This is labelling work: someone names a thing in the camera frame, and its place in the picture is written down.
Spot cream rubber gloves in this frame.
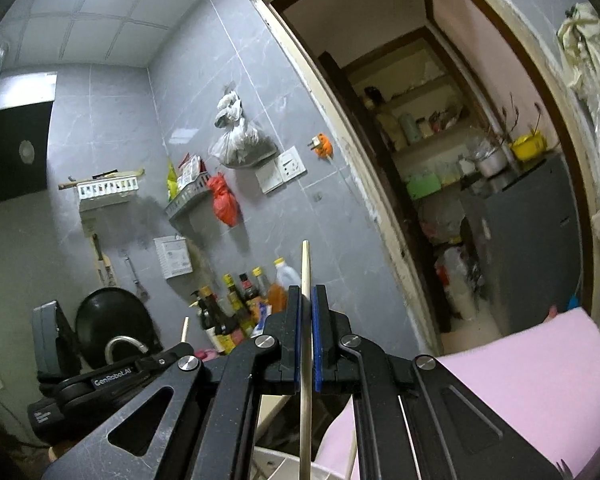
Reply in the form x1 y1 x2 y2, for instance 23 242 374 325
556 2 600 107

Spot white plastic jug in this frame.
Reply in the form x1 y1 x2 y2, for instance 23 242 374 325
434 245 482 322

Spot tall dark sauce bottle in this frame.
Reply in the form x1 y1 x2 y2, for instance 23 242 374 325
222 274 254 337

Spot aluminium pot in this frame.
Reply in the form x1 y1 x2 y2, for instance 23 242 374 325
474 147 511 179

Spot green box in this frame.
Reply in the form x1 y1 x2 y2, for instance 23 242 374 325
407 172 443 200

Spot wooden door frame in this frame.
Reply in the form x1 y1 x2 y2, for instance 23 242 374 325
251 0 600 357

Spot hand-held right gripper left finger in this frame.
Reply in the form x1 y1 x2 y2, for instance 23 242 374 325
40 285 305 480

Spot pink floral tablecloth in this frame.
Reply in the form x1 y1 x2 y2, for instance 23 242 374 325
314 307 600 480

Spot hanging wooden board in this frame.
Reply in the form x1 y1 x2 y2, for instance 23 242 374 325
90 232 117 289

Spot red cap sauce bottle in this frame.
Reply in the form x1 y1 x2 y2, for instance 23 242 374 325
237 273 261 312

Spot white plastic utensil basket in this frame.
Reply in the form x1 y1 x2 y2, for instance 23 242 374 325
252 395 353 480

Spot white wall socket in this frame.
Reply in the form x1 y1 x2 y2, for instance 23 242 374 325
275 146 307 181

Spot hanging metal peeler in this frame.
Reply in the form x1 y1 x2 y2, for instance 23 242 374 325
123 255 149 302

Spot grey wall shelf basket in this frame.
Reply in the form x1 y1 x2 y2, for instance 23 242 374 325
165 175 214 221

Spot large oil jug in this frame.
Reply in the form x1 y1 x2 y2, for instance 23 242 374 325
267 258 301 317

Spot orange plug adapter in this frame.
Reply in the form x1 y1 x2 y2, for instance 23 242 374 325
307 132 335 159

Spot white wall switch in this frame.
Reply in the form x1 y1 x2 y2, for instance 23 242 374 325
255 162 284 195

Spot wooden shelf cabinet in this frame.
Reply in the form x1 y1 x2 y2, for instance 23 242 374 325
319 26 487 202

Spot clear bag of dried goods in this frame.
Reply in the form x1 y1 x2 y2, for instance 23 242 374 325
208 91 279 169

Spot red plastic bag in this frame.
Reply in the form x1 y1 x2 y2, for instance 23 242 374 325
207 172 241 227

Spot yellow label soy sauce bottle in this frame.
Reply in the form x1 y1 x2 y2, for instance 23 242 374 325
200 286 242 354

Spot dried branches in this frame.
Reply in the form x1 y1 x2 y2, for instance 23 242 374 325
484 91 547 152

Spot clear bottle yellow cap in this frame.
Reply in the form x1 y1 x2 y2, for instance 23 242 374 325
252 267 271 302

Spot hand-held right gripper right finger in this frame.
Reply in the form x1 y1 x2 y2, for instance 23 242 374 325
311 285 567 480

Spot steel faucet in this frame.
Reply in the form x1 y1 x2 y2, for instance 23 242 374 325
103 335 152 364

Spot white wall box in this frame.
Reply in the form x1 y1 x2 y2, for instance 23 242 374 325
153 235 194 280

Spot white wall basket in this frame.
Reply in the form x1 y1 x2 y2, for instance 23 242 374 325
77 177 141 202

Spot blue white packet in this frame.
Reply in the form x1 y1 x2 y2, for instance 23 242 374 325
252 304 274 337

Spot yellow pot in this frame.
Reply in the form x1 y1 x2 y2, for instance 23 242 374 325
509 132 549 161

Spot black round pan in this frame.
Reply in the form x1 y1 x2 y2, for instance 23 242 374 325
74 287 164 369

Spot grey mini fridge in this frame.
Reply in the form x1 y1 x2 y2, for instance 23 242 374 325
459 152 584 337

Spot red white packets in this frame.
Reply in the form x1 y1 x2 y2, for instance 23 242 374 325
177 154 207 189

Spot dark pump bottle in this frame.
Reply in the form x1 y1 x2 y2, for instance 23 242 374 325
190 290 216 347

